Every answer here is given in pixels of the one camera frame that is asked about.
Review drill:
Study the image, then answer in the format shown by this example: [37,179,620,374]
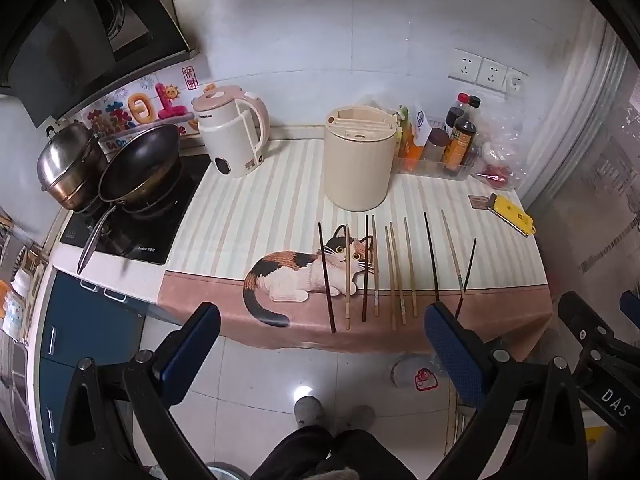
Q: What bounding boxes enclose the dark bottle red cap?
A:
[444,92,471,134]

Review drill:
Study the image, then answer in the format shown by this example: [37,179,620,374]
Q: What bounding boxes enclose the clear plastic bag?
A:
[474,104,534,191]

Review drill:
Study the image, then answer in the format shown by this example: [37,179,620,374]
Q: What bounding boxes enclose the white wall socket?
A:
[504,68,529,97]
[448,48,484,84]
[476,58,509,92]

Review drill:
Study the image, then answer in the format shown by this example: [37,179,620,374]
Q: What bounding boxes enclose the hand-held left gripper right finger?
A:
[424,301,586,480]

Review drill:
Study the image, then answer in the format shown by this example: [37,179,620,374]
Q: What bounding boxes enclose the black range hood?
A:
[0,0,199,129]

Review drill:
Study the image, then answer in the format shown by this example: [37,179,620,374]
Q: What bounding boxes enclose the steel pot with lid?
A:
[36,121,109,211]

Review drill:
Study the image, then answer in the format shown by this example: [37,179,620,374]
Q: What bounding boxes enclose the orange sauce bottle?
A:
[398,119,426,171]

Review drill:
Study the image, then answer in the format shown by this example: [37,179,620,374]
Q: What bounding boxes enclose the pink and white electric kettle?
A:
[192,83,271,179]

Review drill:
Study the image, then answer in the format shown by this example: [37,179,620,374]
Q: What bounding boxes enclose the black cooktop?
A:
[59,152,212,266]

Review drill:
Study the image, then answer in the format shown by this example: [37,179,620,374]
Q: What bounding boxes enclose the white seasoning packet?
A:
[410,100,434,146]

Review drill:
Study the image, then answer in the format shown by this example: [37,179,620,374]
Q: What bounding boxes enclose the striped cat print table mat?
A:
[157,137,554,363]

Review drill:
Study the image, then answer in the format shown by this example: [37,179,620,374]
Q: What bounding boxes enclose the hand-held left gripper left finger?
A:
[57,301,223,480]

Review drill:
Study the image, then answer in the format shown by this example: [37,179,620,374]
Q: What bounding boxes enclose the clear plastic tray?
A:
[393,153,476,182]

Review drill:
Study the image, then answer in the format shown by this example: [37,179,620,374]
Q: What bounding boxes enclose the blue kitchen cabinet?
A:
[37,269,152,462]

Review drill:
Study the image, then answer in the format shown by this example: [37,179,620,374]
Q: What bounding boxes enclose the colourful wall sticker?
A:
[79,82,202,142]

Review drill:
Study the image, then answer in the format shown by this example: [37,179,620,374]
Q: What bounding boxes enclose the white plastic bottle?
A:
[2,269,32,337]

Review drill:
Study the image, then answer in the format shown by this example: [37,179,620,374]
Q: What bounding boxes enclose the person's legs dark trousers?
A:
[249,424,417,480]

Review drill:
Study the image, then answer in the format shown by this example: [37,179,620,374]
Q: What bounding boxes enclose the black wok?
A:
[76,123,182,276]

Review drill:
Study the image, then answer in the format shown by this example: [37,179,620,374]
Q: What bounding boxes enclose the yellow utility knife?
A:
[487,193,536,237]

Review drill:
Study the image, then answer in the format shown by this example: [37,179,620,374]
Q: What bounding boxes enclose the cream cylindrical chopstick holder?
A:
[322,105,404,211]

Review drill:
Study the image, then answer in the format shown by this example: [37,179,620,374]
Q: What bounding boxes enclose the brown lid spice jar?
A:
[424,127,451,164]

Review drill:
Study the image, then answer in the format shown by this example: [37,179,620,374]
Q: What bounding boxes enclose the clear plastic container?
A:
[389,354,442,392]

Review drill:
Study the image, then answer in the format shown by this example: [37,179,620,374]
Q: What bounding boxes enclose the grey slipper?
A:
[293,395,324,429]
[345,404,377,432]

